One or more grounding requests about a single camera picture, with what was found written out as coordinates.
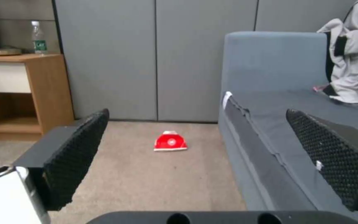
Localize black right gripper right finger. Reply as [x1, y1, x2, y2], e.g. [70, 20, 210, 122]
[285, 109, 358, 212]

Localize blue-grey fabric sofa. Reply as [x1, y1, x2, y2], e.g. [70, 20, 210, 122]
[218, 31, 358, 216]

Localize clear plastic water bottle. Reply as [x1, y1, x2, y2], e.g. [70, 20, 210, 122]
[30, 21, 48, 57]

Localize grey partition panels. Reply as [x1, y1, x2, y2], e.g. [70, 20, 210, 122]
[52, 0, 357, 124]

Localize white and black jacket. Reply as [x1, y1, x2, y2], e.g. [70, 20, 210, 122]
[313, 0, 358, 104]

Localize wooden bedside cabinet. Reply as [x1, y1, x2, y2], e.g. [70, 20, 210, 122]
[0, 54, 75, 141]

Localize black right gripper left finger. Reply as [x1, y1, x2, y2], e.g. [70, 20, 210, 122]
[0, 108, 110, 224]

